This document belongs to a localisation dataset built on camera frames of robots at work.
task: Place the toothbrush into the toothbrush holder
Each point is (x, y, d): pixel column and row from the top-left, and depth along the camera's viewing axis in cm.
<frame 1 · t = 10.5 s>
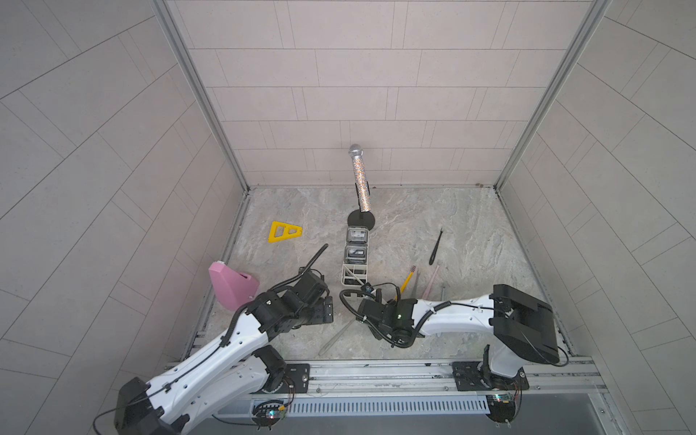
left hand: (324, 309, 77), fingers open
right hand: (376, 322, 83), fingers open
glitter silver microphone: (356, 150, 88), point 30 cm above the table
black microphone stand: (359, 218, 104), point 3 cm above the table
yellow triangle plastic piece: (279, 231, 104), on the table
pink plastic block: (233, 289, 77), point 12 cm above the table
clear square cup rear: (357, 235, 104), on the table
clear square cup front: (353, 256, 93), point 4 cm above the table
yellow toothbrush: (403, 287, 90), on the table
grey toothbrush: (336, 335, 80), on the table

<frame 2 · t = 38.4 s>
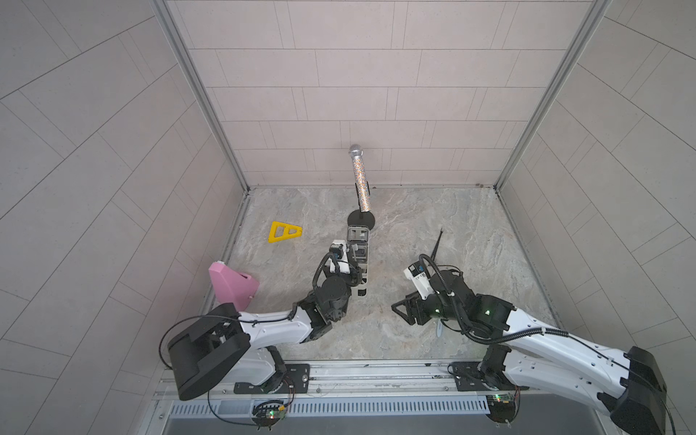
left hand: (355, 244, 78), fingers closed
right hand: (399, 307, 73), fingers open
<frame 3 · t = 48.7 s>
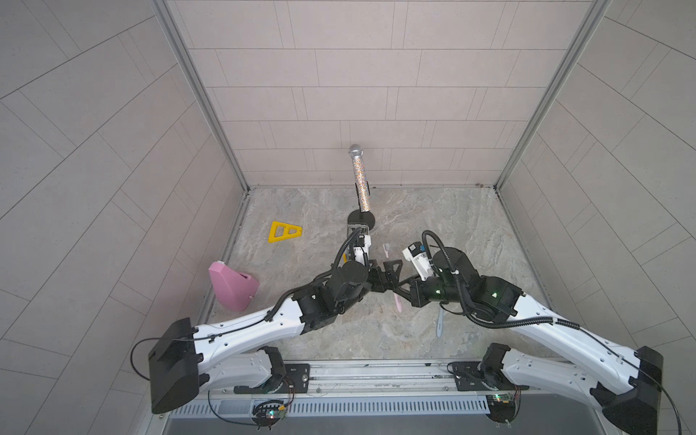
left hand: (397, 264, 70), fingers open
right hand: (394, 292, 68), fingers closed
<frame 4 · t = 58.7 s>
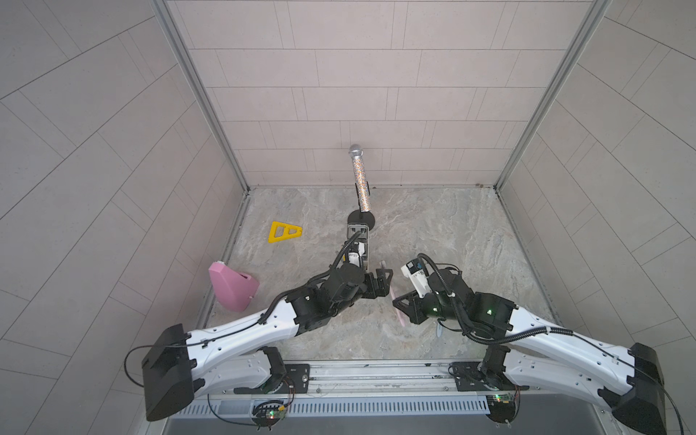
left hand: (387, 274, 73), fingers open
right hand: (394, 308, 71), fingers closed
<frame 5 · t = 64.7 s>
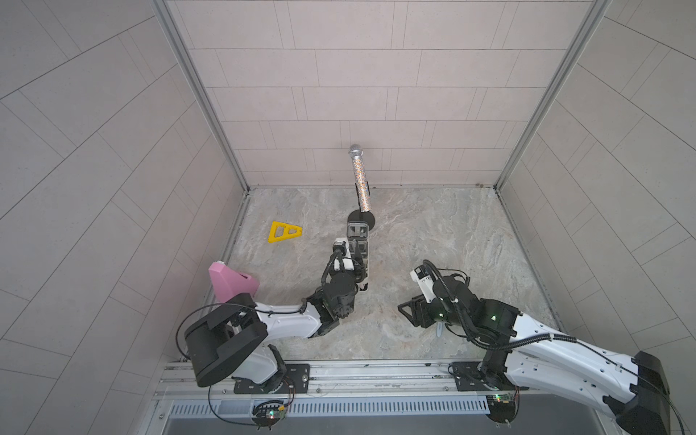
left hand: (357, 242, 80), fingers open
right hand: (405, 309, 74), fingers open
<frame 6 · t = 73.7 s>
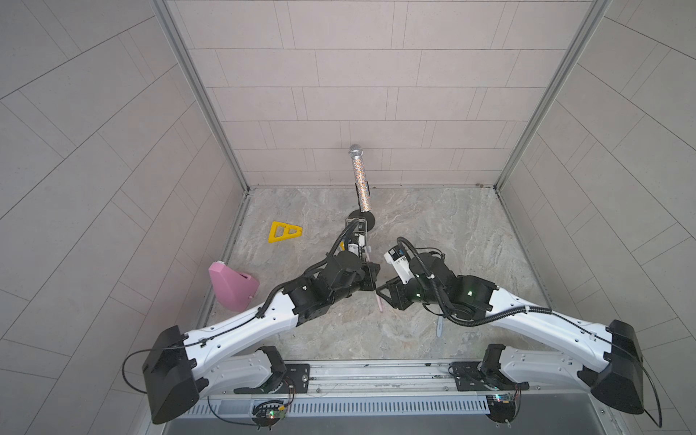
left hand: (385, 267, 72), fingers closed
right hand: (381, 292, 71), fingers open
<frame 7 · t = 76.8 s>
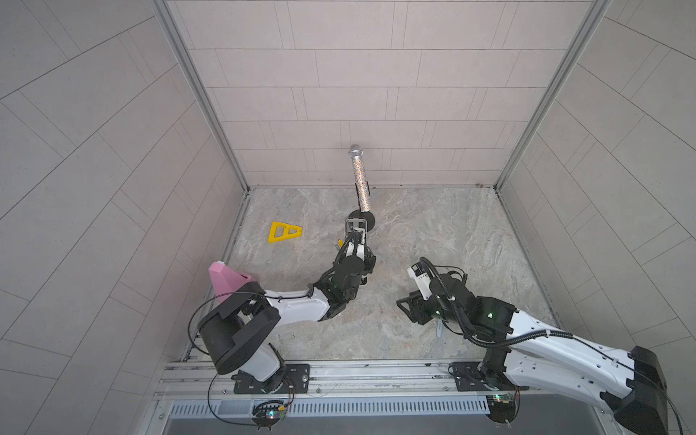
left hand: (369, 239, 84), fingers closed
right hand: (403, 303, 74), fingers open
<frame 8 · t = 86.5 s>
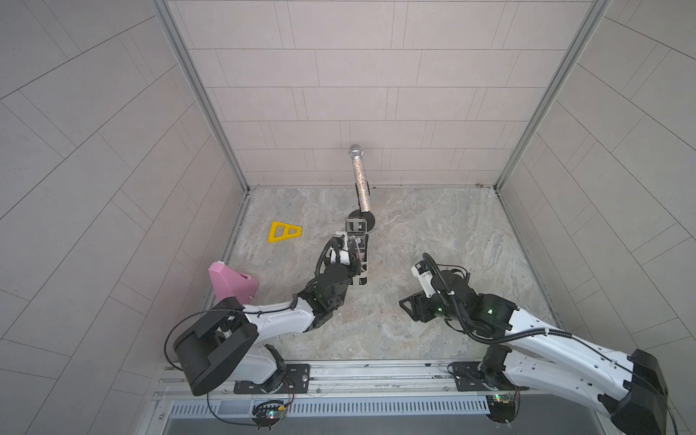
left hand: (356, 239, 81), fingers open
right hand: (406, 304, 75), fingers open
